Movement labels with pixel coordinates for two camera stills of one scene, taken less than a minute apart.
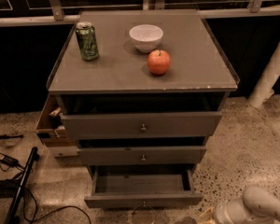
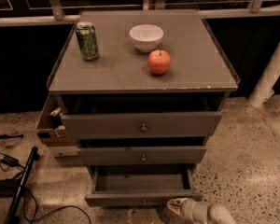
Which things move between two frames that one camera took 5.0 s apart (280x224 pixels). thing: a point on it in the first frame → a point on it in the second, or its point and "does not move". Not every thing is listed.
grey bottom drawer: [143, 187] does not move
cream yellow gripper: [220, 211] → [189, 207]
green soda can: [87, 39] does not move
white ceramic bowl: [146, 37] does not move
